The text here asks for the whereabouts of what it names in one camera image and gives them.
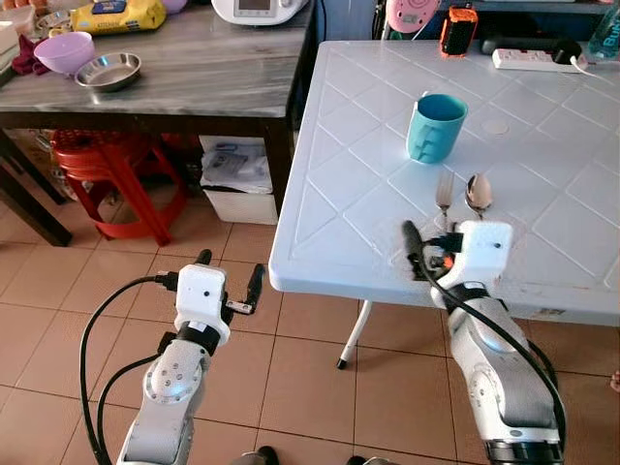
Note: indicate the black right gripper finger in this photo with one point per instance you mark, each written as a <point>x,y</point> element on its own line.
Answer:
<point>414,242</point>

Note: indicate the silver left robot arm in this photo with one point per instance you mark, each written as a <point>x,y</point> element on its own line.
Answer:
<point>172,383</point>

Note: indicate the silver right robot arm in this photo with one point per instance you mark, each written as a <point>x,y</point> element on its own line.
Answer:
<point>499,373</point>

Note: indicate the steel fork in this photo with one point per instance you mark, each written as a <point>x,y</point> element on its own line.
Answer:
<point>445,194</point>

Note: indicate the steel spoon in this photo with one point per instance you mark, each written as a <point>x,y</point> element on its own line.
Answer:
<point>479,194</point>

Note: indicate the white box with papers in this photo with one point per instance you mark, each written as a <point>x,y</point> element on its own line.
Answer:
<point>237,184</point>

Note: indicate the teal plastic cup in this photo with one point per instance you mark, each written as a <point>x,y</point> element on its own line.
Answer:
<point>436,131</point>

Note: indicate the red plastic stool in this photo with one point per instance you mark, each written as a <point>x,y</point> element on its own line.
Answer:
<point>107,160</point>

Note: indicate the white plastic folding table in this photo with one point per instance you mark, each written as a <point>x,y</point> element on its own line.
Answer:
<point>562,174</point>

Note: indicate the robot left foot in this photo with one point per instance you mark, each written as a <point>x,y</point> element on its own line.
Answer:
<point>257,456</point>

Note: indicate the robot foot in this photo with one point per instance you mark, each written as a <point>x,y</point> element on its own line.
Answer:
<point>257,456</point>
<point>373,461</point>

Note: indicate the grey marble top wooden table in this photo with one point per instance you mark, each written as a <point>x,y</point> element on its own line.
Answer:
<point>208,73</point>

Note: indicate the person's bare foot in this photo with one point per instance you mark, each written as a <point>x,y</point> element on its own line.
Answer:
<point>615,381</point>

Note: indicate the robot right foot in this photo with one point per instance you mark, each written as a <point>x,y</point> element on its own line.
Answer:
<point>373,461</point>

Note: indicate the steel bowl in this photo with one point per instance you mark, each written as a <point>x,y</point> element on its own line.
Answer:
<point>108,71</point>

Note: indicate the white power strip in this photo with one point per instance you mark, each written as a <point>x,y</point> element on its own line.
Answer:
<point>523,60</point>

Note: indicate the orange and black device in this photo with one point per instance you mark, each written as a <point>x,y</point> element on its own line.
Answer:
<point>458,32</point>

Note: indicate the black power strip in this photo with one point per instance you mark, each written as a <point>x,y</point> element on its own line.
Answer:
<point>518,43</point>

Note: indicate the pink round device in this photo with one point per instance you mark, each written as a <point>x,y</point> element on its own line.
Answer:
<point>413,15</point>

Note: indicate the black plug adapter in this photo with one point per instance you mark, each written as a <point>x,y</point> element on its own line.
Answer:
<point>568,50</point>

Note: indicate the purple plastic bowl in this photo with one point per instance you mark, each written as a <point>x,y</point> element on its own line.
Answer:
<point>64,50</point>

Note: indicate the white kitchen appliance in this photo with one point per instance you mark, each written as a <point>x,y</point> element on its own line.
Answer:
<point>260,10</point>

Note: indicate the yellow food package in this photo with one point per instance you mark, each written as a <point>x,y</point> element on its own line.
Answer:
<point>116,16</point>

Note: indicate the dark red cloth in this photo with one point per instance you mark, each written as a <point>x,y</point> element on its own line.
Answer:
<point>27,56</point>

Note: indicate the clear plastic water bottle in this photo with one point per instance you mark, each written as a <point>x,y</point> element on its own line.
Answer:
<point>606,37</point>

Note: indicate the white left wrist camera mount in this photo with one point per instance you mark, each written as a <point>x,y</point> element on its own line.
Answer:
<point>201,295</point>

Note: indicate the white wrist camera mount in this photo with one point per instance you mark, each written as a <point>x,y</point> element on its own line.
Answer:
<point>201,295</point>
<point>484,254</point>

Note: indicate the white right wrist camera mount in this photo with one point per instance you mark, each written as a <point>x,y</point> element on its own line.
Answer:
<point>484,254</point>

